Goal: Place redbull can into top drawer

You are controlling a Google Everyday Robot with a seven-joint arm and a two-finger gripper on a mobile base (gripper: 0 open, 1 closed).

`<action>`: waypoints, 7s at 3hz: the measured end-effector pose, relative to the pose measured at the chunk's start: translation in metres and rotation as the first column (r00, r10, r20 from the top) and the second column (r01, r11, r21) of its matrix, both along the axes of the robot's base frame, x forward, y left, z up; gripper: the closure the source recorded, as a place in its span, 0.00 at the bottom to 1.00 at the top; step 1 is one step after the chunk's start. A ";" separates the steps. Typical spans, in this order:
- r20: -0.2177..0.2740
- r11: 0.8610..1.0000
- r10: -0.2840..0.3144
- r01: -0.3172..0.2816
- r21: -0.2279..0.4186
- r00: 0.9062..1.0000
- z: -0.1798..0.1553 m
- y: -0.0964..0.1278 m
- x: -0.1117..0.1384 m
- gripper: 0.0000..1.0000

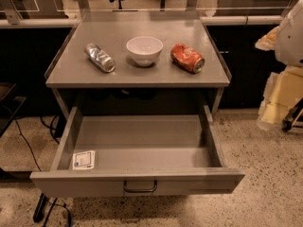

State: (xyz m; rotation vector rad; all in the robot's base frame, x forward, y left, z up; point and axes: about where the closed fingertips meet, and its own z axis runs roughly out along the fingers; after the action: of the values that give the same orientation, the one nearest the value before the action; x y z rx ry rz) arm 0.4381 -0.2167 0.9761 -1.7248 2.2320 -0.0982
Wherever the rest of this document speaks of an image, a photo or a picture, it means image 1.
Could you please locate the black floor cable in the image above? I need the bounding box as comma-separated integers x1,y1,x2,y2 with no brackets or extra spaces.
12,115,61,172

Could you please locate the white ceramic bowl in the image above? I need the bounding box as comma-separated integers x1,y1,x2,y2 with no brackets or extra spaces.
126,36,164,66

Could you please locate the open grey top drawer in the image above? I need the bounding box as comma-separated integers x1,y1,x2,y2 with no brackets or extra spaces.
30,105,244,198

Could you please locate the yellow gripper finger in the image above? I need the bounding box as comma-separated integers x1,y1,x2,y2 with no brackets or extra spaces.
255,26,279,51
257,66,303,131

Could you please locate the white label sticker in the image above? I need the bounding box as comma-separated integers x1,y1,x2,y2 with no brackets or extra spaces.
72,150,95,170

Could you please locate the dark side table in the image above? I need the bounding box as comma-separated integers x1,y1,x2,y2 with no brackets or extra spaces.
0,82,27,137

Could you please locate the orange crushed soda can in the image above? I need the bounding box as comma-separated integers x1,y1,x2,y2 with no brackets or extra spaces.
170,44,205,74

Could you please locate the silver crushed redbull can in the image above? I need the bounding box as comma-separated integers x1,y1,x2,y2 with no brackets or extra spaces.
85,44,116,73

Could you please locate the grey metal cabinet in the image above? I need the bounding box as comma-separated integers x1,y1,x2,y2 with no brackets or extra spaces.
46,11,231,112

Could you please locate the white horizontal rail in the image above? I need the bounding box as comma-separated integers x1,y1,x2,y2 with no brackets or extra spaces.
0,15,285,29

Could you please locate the black drawer handle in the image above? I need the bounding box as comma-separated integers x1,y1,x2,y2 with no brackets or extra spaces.
123,181,158,194

